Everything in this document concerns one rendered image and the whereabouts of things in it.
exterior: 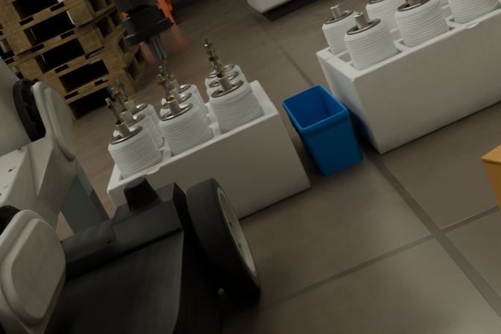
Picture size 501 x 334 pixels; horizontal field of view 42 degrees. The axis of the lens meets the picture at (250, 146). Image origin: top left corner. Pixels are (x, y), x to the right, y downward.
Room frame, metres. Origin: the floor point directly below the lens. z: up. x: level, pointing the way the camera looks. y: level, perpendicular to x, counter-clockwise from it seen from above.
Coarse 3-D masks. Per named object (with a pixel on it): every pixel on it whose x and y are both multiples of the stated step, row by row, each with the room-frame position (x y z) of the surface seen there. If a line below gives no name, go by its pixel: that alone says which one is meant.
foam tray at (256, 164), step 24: (264, 96) 1.47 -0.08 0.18; (216, 120) 1.46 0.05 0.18; (264, 120) 1.29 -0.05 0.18; (216, 144) 1.29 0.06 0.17; (240, 144) 1.29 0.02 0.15; (264, 144) 1.29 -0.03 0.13; (288, 144) 1.29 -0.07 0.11; (168, 168) 1.30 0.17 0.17; (192, 168) 1.30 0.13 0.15; (216, 168) 1.29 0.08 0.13; (240, 168) 1.29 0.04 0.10; (264, 168) 1.29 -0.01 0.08; (288, 168) 1.29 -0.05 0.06; (120, 192) 1.30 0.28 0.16; (240, 192) 1.29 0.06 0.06; (264, 192) 1.29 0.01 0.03; (288, 192) 1.29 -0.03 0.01; (240, 216) 1.29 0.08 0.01
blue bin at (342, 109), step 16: (304, 96) 1.60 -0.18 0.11; (320, 96) 1.59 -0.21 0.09; (288, 112) 1.48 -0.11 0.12; (304, 112) 1.60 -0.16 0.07; (320, 112) 1.59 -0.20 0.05; (336, 112) 1.45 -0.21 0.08; (304, 128) 1.31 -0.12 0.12; (320, 128) 1.30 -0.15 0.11; (336, 128) 1.31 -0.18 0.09; (352, 128) 1.31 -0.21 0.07; (304, 144) 1.49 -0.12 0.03; (320, 144) 1.31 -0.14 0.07; (336, 144) 1.31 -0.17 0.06; (352, 144) 1.31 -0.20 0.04; (320, 160) 1.31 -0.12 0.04; (336, 160) 1.31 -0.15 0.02; (352, 160) 1.31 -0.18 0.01
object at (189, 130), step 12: (192, 108) 1.35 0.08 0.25; (168, 120) 1.34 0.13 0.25; (180, 120) 1.32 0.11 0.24; (192, 120) 1.33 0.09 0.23; (204, 120) 1.36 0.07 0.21; (168, 132) 1.34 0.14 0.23; (180, 132) 1.33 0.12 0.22; (192, 132) 1.33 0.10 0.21; (204, 132) 1.34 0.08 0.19; (168, 144) 1.35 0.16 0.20; (180, 144) 1.33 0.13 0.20; (192, 144) 1.33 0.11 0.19
